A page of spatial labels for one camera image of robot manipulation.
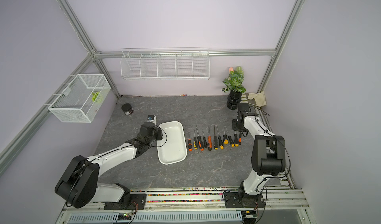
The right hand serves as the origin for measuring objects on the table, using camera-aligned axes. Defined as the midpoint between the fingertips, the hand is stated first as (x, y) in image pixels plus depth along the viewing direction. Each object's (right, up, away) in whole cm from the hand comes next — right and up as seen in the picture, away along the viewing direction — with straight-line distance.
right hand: (238, 126), depth 95 cm
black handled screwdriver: (-22, -11, -1) cm, 24 cm away
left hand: (-50, -1, -5) cm, 50 cm away
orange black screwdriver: (-31, -13, -4) cm, 34 cm away
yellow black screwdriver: (-28, -11, -3) cm, 30 cm away
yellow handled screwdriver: (-1, -9, +1) cm, 9 cm away
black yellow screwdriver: (-8, -8, 0) cm, 12 cm away
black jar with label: (-78, +12, +14) cm, 80 cm away
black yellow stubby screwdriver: (-12, -9, -1) cm, 15 cm away
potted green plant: (-4, +27, -3) cm, 27 cm away
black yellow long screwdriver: (-4, -10, -1) cm, 11 cm away
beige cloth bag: (+23, +19, +24) cm, 38 cm away
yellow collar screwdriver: (-15, -11, -3) cm, 19 cm away
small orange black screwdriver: (-25, -9, -1) cm, 27 cm away
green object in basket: (-83, +18, -14) cm, 86 cm away
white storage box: (-42, -13, -5) cm, 44 cm away
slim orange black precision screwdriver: (+2, -8, +1) cm, 9 cm away
